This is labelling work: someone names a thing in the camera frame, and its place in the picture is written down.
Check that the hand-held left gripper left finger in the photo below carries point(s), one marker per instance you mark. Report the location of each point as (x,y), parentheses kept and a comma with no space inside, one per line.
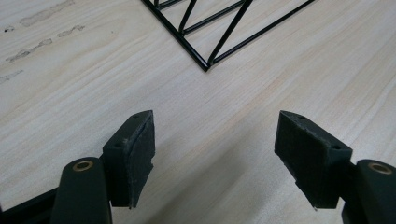
(129,161)

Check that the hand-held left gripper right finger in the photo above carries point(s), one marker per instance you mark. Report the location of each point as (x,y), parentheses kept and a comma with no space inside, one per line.
(314,158)

